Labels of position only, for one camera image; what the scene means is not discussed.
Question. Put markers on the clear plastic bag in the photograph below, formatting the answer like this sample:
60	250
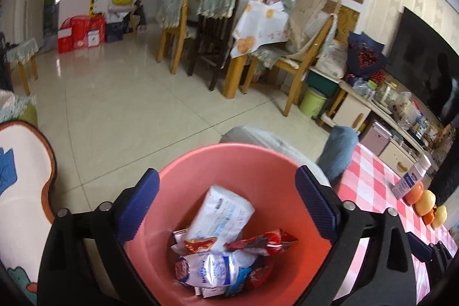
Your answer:
407	110

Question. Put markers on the blue cloth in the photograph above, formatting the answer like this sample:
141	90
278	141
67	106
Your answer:
337	152

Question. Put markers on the cream electric kettle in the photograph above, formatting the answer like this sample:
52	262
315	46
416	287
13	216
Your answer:
385	96

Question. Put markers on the white paper box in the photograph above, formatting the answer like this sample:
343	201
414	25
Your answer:
209	291

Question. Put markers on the white feather print wipes packet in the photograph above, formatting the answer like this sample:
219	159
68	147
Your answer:
222	212

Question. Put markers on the blue green white packet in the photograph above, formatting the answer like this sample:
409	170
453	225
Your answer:
211	272

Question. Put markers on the silver metal case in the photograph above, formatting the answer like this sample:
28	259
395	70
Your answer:
374	137

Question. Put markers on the pink plastic bucket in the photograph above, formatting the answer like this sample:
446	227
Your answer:
251	169

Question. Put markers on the yellow apple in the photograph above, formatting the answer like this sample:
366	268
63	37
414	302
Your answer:
426	202

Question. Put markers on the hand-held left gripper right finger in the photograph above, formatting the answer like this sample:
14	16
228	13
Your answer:
317	205

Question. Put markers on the white brown-edged mat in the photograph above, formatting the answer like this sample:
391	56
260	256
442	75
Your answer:
21	184

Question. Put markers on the dark blue flower bouquet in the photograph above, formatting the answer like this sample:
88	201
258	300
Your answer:
365	57

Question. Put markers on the dark gift bag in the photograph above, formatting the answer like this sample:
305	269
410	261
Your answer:
114	33

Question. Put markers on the white orange print tablecloth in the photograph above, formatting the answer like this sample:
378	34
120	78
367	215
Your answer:
258	26

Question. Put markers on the dark green storage box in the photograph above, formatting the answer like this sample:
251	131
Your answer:
322	82

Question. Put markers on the white printed bag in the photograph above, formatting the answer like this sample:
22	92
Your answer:
331	60

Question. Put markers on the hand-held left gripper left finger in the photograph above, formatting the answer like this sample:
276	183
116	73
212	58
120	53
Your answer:
141	205

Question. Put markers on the white milk bottle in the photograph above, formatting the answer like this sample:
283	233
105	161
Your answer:
410	178

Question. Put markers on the cream television cabinet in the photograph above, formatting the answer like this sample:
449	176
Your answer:
351	112

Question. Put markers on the red apple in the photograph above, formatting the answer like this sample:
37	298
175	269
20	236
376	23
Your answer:
414	194

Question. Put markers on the light wooden chair with cover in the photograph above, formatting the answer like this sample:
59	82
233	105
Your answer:
172	5

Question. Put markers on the red milk tea packet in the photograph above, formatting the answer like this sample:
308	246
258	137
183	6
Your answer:
261	242

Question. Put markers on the wooden dining table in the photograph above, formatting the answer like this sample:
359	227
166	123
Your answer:
233	76

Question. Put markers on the red gift box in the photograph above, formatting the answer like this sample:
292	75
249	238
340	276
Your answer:
79	35

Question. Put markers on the orange tangerine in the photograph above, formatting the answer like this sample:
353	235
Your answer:
429	217

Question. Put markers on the grey cushion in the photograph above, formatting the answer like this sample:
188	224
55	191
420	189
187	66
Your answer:
258	137

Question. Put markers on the yellow pear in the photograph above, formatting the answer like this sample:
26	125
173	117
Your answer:
440	216

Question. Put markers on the black television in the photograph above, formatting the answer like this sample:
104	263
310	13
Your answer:
419	58

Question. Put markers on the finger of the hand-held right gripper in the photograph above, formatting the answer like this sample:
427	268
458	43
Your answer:
428	252

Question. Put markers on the wooden stool with cover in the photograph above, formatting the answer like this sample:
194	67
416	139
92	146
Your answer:
21	53

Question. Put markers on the pack of small water bottles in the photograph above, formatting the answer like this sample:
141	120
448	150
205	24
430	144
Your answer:
364	88

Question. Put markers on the beige canvas tote bag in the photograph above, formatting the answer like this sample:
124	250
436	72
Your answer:
312	15

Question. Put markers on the light green trash can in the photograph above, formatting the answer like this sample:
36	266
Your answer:
312	103

